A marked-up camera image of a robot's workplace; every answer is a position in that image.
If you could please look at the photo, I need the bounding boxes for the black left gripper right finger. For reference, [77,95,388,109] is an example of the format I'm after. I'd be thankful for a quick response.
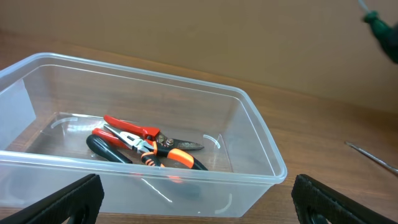
[291,174,395,224]

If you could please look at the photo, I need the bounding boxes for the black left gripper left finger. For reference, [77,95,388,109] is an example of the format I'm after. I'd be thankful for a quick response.
[1,174,104,224]

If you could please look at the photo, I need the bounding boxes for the silver combination wrench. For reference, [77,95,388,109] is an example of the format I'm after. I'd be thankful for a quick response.
[345,141,398,175]

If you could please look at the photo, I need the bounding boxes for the orange black long-nose pliers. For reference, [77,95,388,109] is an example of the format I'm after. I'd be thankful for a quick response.
[104,124,208,170]

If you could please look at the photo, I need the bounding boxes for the red handled snips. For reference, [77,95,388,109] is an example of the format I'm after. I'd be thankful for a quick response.
[103,115,204,151]

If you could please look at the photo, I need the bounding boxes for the clear plastic container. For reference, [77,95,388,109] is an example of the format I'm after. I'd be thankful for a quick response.
[1,53,287,217]

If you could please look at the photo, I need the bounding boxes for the green handled screwdriver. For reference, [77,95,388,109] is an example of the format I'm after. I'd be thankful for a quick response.
[358,0,397,64]

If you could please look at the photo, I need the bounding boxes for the black red handled screwdriver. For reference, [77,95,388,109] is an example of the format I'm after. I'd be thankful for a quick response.
[86,134,172,205]

